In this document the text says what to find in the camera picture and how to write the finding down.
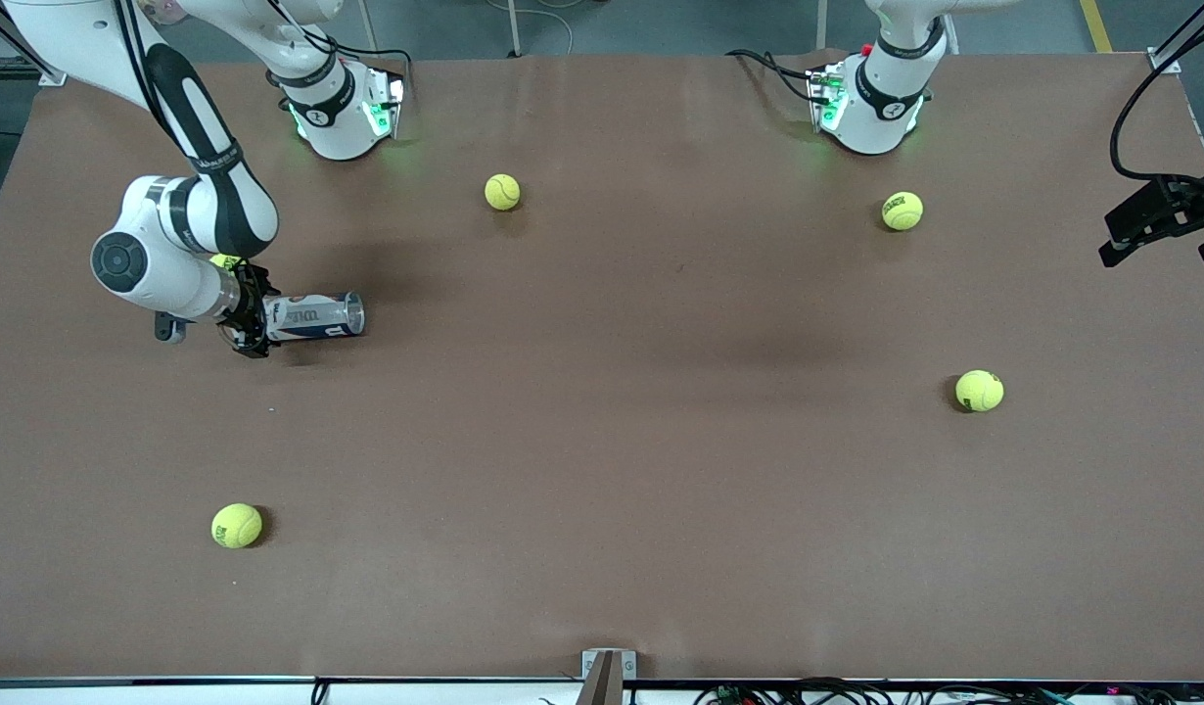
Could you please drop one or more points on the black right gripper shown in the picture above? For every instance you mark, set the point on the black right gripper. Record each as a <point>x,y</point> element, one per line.
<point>249,305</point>

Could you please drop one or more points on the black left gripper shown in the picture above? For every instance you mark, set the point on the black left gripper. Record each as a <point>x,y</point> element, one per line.
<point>1166,203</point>

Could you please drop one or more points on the clear Wilson tennis ball can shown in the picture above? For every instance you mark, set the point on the clear Wilson tennis ball can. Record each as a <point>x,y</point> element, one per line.
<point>313,315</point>

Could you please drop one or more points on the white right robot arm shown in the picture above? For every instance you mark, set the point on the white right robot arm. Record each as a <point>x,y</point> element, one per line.
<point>181,279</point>

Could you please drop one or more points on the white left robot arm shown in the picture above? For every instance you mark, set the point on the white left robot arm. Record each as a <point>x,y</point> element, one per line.
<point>881,117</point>

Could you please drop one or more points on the yellow-green tennis ball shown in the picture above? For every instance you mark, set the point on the yellow-green tennis ball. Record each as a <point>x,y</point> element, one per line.
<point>980,391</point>
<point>225,261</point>
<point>236,526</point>
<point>502,192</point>
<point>902,211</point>

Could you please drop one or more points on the metal table leg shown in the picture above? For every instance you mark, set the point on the metal table leg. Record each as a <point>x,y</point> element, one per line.
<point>368,24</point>
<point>513,26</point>
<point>950,34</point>
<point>821,24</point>

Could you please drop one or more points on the aluminium frame post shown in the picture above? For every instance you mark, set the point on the aluminium frame post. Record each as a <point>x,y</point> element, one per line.
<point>1163,61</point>
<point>52,70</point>

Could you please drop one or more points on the grey metal table bracket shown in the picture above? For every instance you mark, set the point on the grey metal table bracket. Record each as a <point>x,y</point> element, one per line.
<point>607,676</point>

